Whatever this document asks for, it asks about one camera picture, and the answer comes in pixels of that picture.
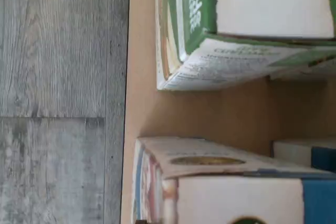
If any blue flax plus oatmeal box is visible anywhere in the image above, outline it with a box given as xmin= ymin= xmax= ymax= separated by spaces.
xmin=131 ymin=136 xmax=336 ymax=224
xmin=272 ymin=139 xmax=336 ymax=174

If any wooden oatmeal shelf board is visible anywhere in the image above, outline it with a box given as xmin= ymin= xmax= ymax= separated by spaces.
xmin=120 ymin=0 xmax=336 ymax=224

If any green apple cinnamon oatmeal box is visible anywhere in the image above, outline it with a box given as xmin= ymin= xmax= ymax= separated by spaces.
xmin=154 ymin=0 xmax=336 ymax=91

